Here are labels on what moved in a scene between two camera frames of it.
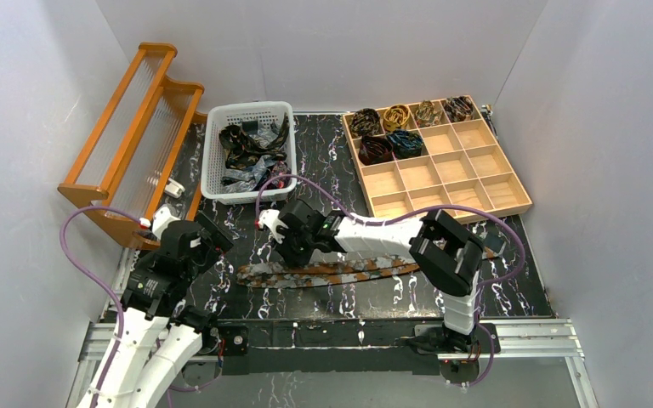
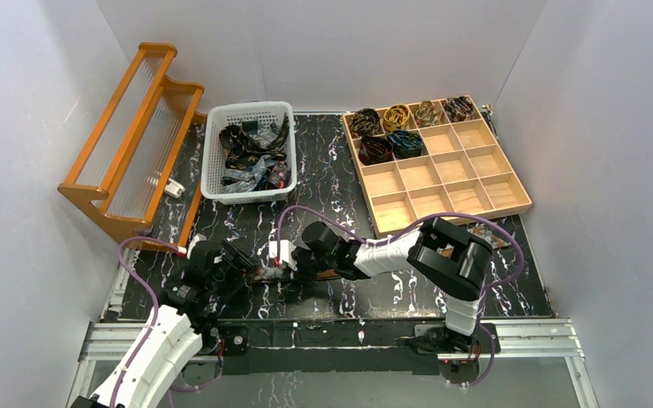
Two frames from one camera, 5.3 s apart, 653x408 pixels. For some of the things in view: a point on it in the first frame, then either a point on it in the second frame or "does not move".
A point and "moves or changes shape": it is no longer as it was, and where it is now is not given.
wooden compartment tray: [412, 159] does not move
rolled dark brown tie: [365, 122] does not move
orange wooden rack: [139, 174] does not move
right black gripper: [291, 237] -> [298, 268]
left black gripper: [213, 234] -> [242, 265]
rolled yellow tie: [394, 116] does not move
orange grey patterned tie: [343, 269] moves or changes shape
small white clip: [174, 189] does not move
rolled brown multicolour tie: [427, 115] does not move
